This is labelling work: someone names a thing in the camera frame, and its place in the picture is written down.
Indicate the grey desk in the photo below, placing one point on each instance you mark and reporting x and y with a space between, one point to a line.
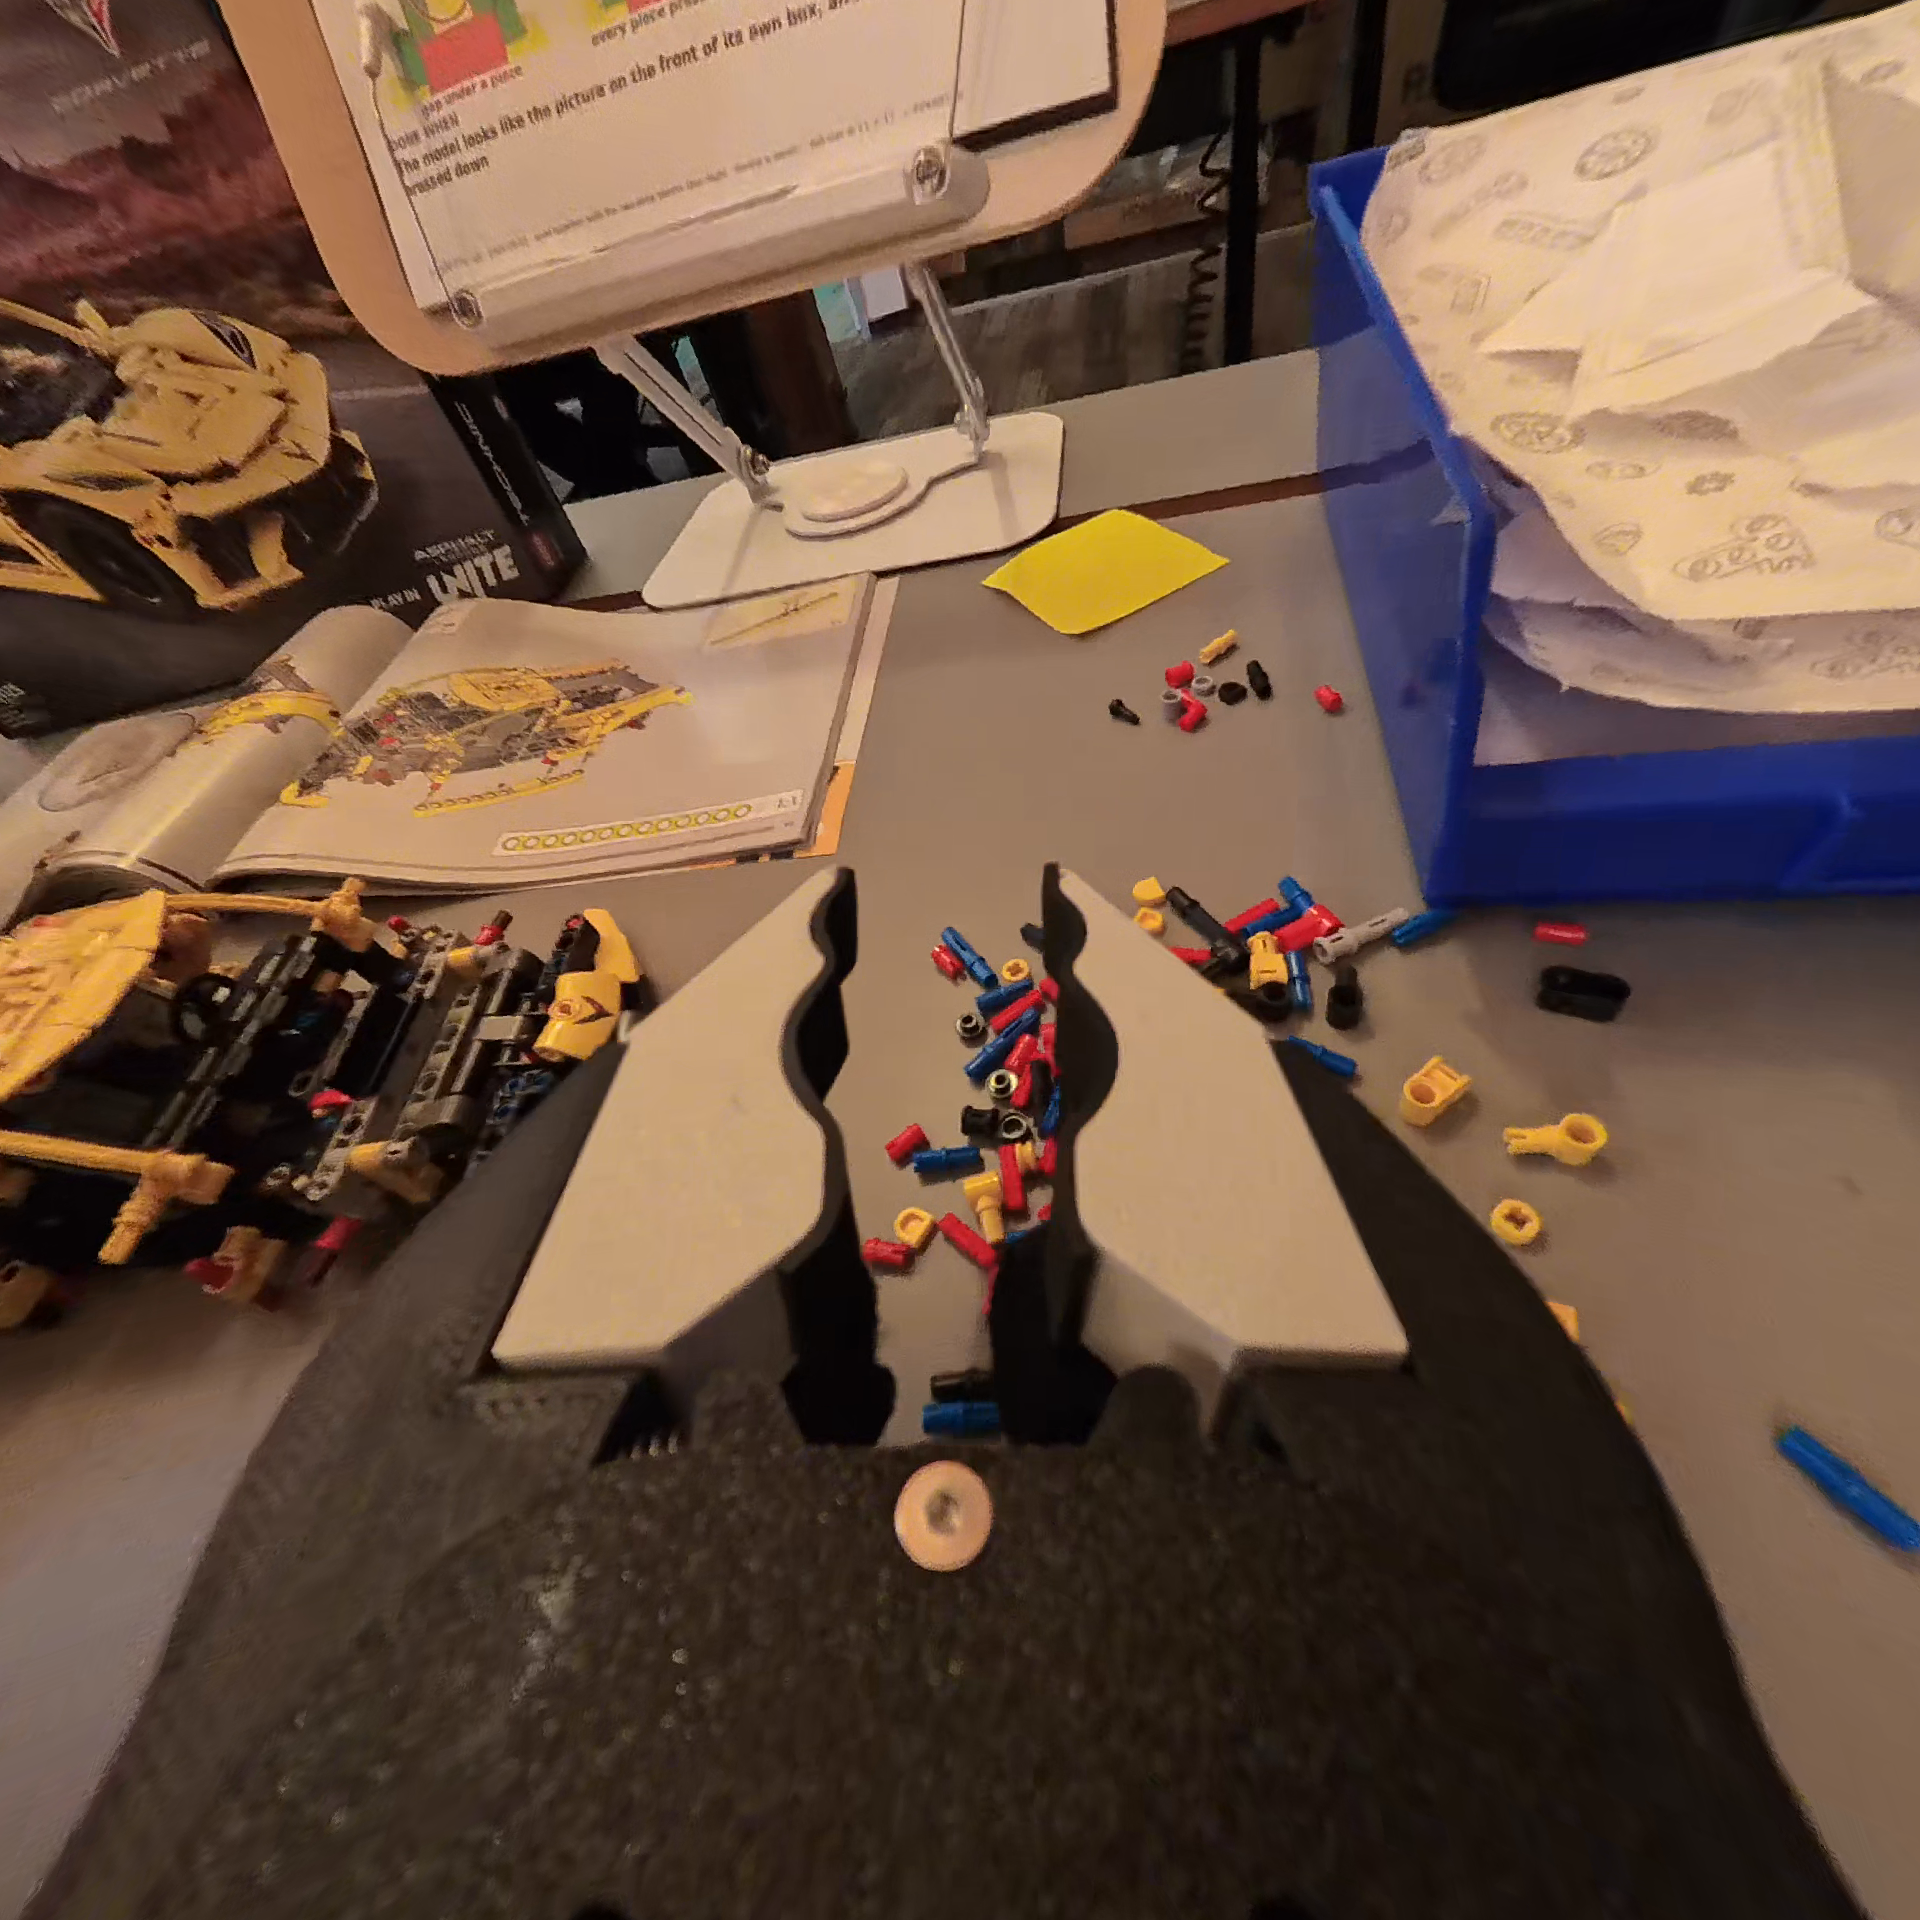
1651 1124

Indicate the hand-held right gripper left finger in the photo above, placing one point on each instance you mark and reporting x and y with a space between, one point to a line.
674 1185

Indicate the white wooden book stand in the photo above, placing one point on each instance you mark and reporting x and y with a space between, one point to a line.
901 511

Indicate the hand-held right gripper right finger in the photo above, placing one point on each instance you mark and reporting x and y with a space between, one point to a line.
1230 1185

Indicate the yellow paper scrap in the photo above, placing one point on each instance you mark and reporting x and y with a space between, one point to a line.
1103 571

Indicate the instruction booklet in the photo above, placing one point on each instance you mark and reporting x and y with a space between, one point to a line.
721 721

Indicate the printed instruction sheet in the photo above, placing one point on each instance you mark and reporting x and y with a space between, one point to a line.
674 134

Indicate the dark toy car set box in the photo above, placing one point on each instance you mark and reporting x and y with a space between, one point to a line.
451 451

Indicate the blue plastic bin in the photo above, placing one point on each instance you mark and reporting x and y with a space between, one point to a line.
1651 832

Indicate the large printed paper bag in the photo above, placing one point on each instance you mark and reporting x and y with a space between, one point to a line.
1651 480

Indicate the pile of mixed brick pins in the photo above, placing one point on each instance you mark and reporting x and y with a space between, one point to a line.
998 1051

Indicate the cluster of small brick pins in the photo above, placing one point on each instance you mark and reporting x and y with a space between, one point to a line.
1184 674

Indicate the yellow black brick car model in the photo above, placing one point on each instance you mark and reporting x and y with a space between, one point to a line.
74 960

